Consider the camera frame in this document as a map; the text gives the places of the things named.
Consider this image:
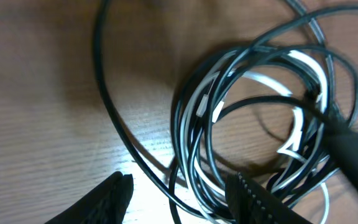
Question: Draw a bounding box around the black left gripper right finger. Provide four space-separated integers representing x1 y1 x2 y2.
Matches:
225 173 310 224

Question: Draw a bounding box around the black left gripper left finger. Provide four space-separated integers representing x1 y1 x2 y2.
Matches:
45 171 134 224

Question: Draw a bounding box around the black usb cable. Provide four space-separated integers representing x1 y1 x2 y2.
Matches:
93 0 358 224

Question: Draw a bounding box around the white usb cable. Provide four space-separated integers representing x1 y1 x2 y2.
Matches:
179 49 331 224

